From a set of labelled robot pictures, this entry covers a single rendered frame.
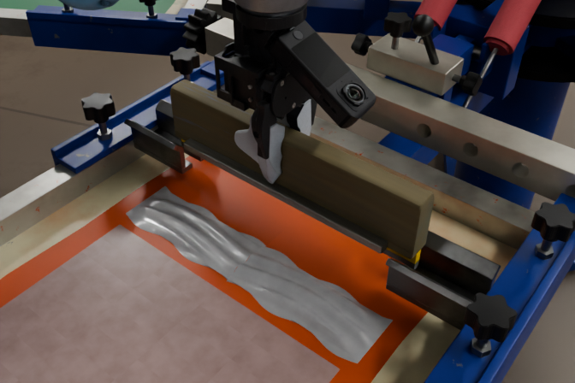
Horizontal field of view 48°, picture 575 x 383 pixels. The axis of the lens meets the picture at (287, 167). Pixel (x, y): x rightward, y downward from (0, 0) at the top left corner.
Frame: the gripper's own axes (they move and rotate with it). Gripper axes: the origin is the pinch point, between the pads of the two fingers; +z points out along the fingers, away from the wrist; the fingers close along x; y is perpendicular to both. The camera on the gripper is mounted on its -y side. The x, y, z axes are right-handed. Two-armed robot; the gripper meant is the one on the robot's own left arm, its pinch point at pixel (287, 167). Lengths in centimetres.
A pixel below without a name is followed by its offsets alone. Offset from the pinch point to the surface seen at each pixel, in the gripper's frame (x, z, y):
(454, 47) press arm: -40.5, 1.0, -1.1
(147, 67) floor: -120, 105, 178
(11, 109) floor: -60, 105, 197
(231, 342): 17.2, 9.7, -6.2
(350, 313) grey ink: 6.6, 9.3, -14.0
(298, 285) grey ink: 7.1, 9.1, -7.2
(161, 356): 23.1, 9.7, -1.7
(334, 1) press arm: -63, 12, 37
